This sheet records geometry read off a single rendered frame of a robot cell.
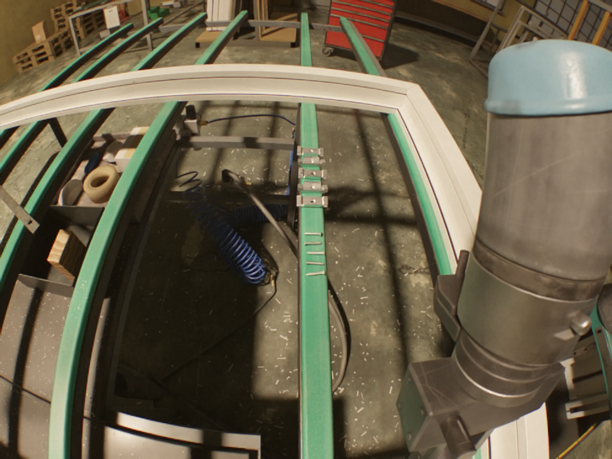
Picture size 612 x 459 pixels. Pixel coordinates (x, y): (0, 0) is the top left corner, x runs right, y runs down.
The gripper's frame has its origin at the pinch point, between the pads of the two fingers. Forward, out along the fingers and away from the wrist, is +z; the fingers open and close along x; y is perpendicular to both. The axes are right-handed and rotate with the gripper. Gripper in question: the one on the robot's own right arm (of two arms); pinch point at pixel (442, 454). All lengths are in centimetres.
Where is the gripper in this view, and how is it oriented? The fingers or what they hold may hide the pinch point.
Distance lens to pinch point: 32.8
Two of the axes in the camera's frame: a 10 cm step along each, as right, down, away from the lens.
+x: 10.0, 0.0, 0.2
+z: 0.0, 9.5, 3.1
